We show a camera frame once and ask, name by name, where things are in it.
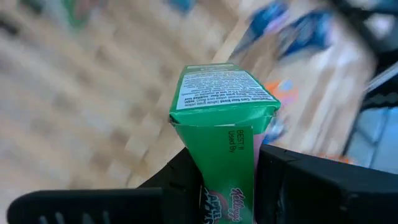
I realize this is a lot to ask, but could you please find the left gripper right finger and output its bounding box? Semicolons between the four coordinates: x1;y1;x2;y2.
254;143;398;224

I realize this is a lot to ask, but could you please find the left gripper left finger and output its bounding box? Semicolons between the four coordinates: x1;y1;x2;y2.
6;147;205;224

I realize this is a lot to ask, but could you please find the blue Rice Krispies box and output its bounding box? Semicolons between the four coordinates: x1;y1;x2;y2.
167;0;197;12

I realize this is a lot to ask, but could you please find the wooden slatted shelf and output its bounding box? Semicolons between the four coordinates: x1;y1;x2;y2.
0;0;240;194

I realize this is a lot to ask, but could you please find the black aluminium frame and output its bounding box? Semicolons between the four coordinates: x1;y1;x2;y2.
341;52;398;110

